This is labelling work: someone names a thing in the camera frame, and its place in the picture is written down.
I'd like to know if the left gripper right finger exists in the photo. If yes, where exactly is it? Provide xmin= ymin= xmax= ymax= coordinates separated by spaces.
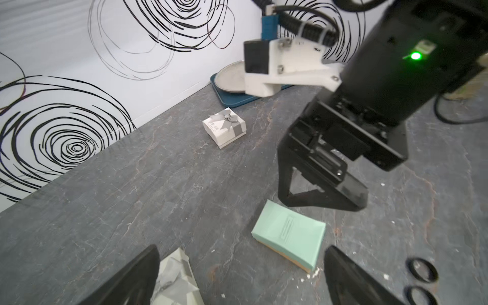
xmin=324 ymin=246 xmax=403 ymax=305

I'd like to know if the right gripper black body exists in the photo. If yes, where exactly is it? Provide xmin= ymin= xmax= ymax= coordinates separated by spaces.
xmin=288 ymin=1 xmax=487 ymax=171

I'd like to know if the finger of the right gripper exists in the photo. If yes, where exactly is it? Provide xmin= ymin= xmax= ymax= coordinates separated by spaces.
xmin=277 ymin=131 xmax=369 ymax=212

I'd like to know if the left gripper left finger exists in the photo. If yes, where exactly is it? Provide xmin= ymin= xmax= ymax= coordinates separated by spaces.
xmin=80 ymin=245 xmax=160 ymax=305

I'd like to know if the white gift box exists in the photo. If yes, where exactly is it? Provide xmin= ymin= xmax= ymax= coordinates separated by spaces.
xmin=150 ymin=248 xmax=204 ymax=305

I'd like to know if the black ring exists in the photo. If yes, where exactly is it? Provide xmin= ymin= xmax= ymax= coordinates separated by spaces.
xmin=406 ymin=257 xmax=439 ymax=283
xmin=403 ymin=285 xmax=439 ymax=305

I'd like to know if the mint green jewelry box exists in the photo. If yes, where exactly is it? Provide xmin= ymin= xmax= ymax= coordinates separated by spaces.
xmin=251 ymin=200 xmax=326 ymax=273

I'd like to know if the grey round pan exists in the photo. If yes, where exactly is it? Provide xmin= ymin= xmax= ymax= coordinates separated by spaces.
xmin=214 ymin=61 xmax=245 ymax=94

